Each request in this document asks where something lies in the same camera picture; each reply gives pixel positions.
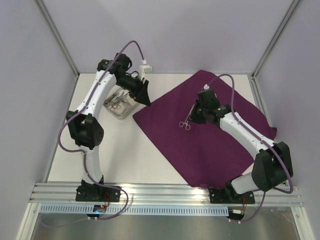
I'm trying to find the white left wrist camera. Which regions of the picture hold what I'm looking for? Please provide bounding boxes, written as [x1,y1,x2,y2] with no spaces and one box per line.
[138,59,154,79]

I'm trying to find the aluminium frame post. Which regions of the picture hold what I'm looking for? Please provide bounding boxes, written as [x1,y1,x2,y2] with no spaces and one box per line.
[251,0,303,80]
[34,0,80,79]

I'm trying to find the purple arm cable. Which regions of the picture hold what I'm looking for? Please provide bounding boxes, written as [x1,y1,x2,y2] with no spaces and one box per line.
[57,41,147,227]
[207,73,295,225]

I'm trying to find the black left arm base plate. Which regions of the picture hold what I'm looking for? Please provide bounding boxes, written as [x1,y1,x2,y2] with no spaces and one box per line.
[75,180,121,203]

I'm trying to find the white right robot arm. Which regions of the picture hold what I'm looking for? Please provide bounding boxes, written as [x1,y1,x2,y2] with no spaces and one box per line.
[189,88,294,203]

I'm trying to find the steel forceps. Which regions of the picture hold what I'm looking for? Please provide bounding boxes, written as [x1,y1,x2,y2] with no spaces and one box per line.
[109,104,121,112]
[178,106,194,131]

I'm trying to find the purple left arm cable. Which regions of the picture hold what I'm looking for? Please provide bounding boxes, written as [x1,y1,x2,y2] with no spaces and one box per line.
[57,41,147,227]

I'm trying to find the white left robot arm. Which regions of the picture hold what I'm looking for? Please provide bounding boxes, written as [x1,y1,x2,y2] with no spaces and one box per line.
[66,53,152,201]

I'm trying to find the clear packet beige gauze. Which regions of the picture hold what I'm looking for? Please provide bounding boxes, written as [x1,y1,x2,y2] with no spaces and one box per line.
[127,96,137,105]

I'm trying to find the right aluminium frame post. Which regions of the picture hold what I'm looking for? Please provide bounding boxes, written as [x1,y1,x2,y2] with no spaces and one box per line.
[251,0,303,80]

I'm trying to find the black handled scissors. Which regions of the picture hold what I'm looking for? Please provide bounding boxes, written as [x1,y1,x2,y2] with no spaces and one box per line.
[110,89,127,106]

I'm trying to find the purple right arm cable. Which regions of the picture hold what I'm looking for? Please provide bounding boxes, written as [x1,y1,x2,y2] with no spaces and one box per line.
[207,73,295,225]

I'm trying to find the left aluminium frame post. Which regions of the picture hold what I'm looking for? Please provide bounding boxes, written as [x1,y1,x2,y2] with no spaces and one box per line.
[34,0,80,79]

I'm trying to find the right aluminium side rail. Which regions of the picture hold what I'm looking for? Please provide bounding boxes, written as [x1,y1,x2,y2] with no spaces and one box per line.
[249,73,290,187]

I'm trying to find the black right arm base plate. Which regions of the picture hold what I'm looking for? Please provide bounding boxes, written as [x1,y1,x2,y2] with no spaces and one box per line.
[208,187,256,205]

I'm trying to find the aluminium front frame rail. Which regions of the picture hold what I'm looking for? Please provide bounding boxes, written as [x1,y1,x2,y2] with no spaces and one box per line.
[29,181,304,207]

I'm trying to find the purple cloth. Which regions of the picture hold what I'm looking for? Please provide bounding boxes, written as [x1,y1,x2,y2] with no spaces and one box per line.
[133,70,277,189]

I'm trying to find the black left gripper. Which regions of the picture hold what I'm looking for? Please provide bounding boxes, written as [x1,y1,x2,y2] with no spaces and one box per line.
[115,74,151,107]

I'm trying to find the steel instrument tray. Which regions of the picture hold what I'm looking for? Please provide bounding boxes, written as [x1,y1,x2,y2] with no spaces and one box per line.
[103,87,140,120]

